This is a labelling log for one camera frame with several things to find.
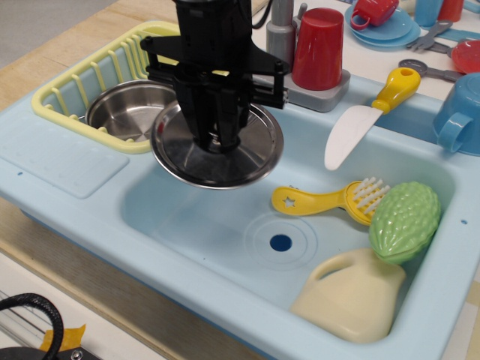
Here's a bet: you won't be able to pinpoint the red cup top right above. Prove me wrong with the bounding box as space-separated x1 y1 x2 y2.
437 0 464 23

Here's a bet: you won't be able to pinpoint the black braided cable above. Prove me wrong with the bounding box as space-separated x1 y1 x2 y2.
0 293 65 360

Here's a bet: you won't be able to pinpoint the steel pot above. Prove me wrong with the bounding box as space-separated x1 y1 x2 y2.
85 79 176 143

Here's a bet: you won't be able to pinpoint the grey toy spoon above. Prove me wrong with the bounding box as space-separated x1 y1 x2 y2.
398 59 464 83

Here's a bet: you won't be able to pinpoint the grey toy fork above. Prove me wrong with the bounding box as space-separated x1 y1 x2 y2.
406 20 453 51

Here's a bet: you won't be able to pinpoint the red plastic mug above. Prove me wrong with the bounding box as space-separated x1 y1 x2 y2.
349 0 399 31

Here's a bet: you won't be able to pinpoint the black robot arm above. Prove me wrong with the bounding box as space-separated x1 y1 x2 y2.
140 1 290 152

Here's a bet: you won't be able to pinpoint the yellow toy dish brush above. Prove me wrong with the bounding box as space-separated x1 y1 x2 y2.
271 177 391 226

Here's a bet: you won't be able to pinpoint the round steel pot lid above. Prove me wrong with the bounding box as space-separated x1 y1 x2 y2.
150 101 284 190

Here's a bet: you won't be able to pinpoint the blue plastic cup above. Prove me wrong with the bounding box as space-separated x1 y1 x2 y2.
414 0 443 27

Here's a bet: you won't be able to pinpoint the stacked blue plastic plates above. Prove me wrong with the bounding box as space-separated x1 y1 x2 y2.
344 5 421 49

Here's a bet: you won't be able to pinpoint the blue plastic mug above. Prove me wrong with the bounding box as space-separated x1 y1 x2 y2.
433 72 479 156

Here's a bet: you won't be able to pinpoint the grey toy faucet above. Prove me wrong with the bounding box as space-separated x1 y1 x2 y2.
266 1 350 113

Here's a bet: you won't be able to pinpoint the cream toy detergent bottle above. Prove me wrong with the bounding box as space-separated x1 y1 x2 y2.
289 248 406 344

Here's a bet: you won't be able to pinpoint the toy knife yellow handle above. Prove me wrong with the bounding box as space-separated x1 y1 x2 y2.
324 67 421 171

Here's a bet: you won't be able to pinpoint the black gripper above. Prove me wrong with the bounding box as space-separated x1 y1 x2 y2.
140 1 290 152

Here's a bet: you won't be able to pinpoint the yellow plastic dish rack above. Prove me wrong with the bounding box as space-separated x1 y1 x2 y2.
31 20 188 155

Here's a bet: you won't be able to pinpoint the green toy bitter gourd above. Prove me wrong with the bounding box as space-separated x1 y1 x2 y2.
369 181 442 264

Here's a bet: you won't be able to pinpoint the red plastic cup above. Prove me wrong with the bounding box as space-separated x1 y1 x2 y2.
292 7 344 91

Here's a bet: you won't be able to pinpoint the yellow tape piece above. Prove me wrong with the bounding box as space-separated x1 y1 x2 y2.
39 324 86 352

